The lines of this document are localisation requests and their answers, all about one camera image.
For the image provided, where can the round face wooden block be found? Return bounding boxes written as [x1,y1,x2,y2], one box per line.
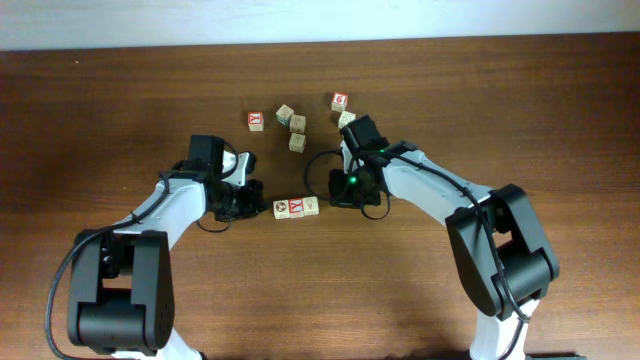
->
[273,200,290,219]

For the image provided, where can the ice cream wooden block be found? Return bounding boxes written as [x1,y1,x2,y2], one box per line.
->
[302,196,319,216]

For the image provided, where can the red Y wooden block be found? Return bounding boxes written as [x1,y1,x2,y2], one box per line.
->
[288,198,305,218]

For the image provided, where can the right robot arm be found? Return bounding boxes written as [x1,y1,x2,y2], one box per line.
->
[329,116,559,359]

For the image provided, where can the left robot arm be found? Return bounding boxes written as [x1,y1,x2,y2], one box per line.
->
[61,135,266,359]

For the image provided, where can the bird picture wooden block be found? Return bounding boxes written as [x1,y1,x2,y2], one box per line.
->
[338,111,356,129]

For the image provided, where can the duck picture wooden block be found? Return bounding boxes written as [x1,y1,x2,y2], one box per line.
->
[289,133,306,153]

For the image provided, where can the red Y block far left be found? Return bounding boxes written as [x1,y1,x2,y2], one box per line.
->
[247,112,265,132]

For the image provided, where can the red 6 wooden block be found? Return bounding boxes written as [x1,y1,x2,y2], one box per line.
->
[331,92,348,112]

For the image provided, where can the cane picture wooden block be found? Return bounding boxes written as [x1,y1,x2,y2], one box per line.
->
[289,114,306,134]

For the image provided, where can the green edged wooden block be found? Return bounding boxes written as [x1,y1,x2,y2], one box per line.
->
[275,104,295,126]

